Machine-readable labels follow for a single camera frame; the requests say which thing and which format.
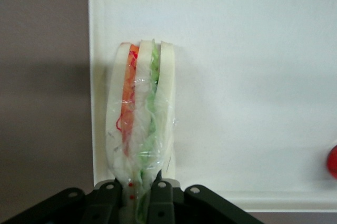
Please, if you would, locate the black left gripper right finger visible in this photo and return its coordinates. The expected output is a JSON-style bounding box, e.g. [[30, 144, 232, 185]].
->
[[147, 170, 264, 224]]

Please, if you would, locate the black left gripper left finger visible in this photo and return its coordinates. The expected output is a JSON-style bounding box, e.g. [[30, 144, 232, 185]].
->
[[0, 178, 124, 224]]

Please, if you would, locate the plastic-wrapped triangle sandwich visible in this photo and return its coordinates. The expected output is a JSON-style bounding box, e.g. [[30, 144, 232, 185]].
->
[[104, 39, 178, 224]]

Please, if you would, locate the beige plastic tray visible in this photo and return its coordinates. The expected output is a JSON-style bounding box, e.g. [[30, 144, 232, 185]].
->
[[87, 0, 337, 212]]

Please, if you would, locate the red white lidded cup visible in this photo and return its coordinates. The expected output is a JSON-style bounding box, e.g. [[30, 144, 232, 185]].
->
[[325, 144, 337, 180]]

